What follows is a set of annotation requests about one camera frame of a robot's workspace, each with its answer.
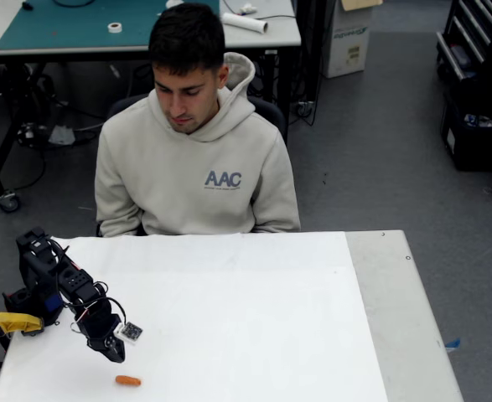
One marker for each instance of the white tape roll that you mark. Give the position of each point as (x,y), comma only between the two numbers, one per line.
(115,27)

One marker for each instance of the black office chair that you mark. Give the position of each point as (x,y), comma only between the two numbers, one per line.
(270,113)

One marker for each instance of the grey caster wheel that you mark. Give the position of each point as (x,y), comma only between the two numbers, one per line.
(8,202)

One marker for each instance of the grey workbench with black legs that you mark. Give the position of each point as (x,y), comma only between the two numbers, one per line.
(270,38)

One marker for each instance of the green cutting mat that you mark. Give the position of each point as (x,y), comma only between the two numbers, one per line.
(61,29)

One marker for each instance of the small white camera module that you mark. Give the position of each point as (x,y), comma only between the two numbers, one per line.
(130,333)

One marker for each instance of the black storage bin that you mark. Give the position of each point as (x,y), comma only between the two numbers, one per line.
(476,146)

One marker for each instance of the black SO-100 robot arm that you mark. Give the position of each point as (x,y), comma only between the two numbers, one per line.
(36,268)

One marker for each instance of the yellow and black clamp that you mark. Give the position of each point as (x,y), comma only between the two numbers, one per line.
(13,321)

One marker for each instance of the white round object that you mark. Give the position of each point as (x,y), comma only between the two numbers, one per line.
(173,3)

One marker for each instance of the white cardboard box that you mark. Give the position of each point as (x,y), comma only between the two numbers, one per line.
(346,50)

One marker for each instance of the man in beige hoodie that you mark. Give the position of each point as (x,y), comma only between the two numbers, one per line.
(178,176)

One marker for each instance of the white crumpled bag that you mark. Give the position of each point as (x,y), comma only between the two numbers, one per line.
(62,135)

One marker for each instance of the white paper roll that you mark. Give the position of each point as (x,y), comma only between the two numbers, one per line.
(245,23)

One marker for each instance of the blue tape scrap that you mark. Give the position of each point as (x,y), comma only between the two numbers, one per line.
(452,344)

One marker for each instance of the small orange carrot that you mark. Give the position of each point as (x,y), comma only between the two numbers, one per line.
(128,380)

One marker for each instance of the large white paper sheet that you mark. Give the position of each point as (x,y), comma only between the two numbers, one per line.
(229,314)

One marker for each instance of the black rack with grey drawers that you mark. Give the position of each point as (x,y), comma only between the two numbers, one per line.
(467,42)

